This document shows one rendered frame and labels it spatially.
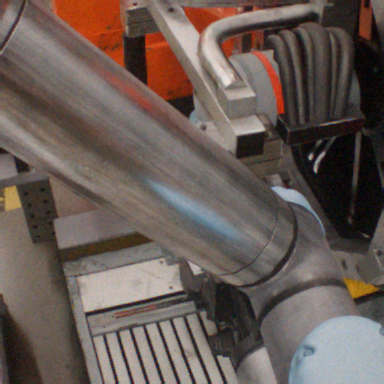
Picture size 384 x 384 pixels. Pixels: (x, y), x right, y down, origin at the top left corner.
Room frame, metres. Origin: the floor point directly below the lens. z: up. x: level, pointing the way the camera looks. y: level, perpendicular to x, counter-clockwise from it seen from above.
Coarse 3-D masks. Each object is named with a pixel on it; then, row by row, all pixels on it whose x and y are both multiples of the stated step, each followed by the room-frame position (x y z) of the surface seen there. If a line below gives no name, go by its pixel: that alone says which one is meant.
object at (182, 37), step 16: (144, 0) 0.76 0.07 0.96; (160, 0) 0.71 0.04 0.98; (160, 16) 0.67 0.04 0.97; (176, 16) 0.66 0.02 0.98; (176, 32) 0.61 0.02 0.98; (192, 32) 0.61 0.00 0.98; (176, 48) 0.60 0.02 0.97; (192, 48) 0.57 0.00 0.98; (192, 64) 0.54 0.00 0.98; (192, 80) 0.54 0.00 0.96; (208, 80) 0.50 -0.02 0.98; (208, 96) 0.48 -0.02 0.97; (224, 128) 0.44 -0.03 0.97; (240, 128) 0.42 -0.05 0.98; (256, 128) 0.42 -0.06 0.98; (240, 144) 0.41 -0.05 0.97; (256, 144) 0.42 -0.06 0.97
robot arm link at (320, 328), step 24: (312, 288) 0.23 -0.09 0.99; (336, 288) 0.23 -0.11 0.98; (288, 312) 0.22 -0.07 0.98; (312, 312) 0.21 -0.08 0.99; (336, 312) 0.21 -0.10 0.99; (264, 336) 0.22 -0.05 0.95; (288, 336) 0.20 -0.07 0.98; (312, 336) 0.18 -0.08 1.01; (336, 336) 0.18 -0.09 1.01; (360, 336) 0.18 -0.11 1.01; (288, 360) 0.18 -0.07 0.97; (312, 360) 0.16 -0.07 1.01; (336, 360) 0.16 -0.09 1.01; (360, 360) 0.16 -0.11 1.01
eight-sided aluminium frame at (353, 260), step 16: (256, 32) 0.93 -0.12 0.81; (240, 48) 0.89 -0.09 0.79; (256, 48) 0.93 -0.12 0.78; (288, 160) 0.78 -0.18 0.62; (272, 176) 0.74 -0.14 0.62; (288, 176) 0.75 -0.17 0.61; (304, 192) 0.70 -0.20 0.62; (320, 208) 0.66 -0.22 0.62; (336, 240) 0.58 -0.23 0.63; (352, 240) 0.56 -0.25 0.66; (336, 256) 0.51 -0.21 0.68; (352, 256) 0.47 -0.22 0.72; (368, 256) 0.44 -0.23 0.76; (352, 272) 0.46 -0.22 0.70; (368, 272) 0.43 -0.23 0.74
